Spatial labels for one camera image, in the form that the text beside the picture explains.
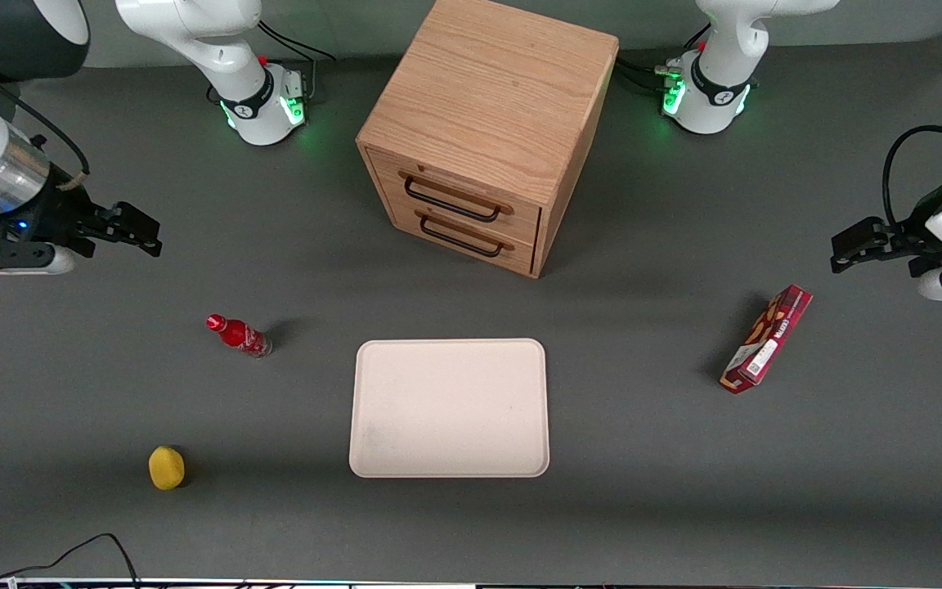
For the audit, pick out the red coke bottle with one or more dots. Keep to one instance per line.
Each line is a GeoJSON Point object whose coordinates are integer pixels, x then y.
{"type": "Point", "coordinates": [240, 336]}

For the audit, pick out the beige plastic tray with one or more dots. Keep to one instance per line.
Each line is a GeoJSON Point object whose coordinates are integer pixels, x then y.
{"type": "Point", "coordinates": [448, 409]}

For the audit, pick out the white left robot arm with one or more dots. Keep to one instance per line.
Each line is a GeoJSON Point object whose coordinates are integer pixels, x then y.
{"type": "Point", "coordinates": [724, 49]}

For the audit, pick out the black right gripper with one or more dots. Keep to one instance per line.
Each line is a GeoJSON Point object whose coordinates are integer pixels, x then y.
{"type": "Point", "coordinates": [56, 210]}

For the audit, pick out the red tartan cookie box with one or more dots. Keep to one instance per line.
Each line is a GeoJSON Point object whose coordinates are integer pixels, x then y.
{"type": "Point", "coordinates": [765, 343]}

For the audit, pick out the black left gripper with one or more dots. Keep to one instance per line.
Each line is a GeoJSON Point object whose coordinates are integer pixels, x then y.
{"type": "Point", "coordinates": [913, 233]}

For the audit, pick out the wooden drawer cabinet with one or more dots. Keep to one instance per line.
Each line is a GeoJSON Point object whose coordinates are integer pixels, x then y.
{"type": "Point", "coordinates": [487, 90]}

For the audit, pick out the yellow lemon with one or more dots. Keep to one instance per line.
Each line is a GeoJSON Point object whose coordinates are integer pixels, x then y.
{"type": "Point", "coordinates": [166, 468]}

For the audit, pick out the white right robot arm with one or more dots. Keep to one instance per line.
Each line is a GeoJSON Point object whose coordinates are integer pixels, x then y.
{"type": "Point", "coordinates": [226, 49]}

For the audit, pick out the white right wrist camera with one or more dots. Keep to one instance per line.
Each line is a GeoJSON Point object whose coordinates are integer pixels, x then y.
{"type": "Point", "coordinates": [56, 263]}

